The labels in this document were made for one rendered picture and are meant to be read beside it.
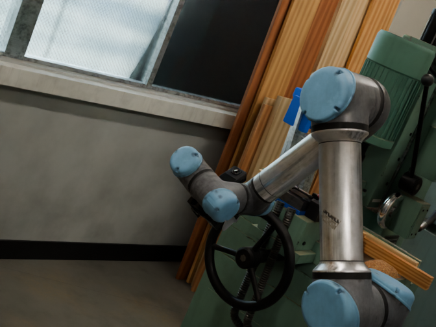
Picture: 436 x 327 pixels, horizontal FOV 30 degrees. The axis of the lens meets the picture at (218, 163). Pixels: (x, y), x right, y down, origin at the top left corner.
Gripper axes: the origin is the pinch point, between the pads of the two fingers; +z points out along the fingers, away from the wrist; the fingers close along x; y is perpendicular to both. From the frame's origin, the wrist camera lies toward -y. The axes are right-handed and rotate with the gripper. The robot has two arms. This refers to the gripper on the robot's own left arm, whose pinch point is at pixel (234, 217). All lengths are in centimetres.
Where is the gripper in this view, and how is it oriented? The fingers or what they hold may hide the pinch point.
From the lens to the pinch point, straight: 217.5
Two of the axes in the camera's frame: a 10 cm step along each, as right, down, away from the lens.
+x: 7.2, 4.4, -5.4
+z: 3.2, 4.9, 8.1
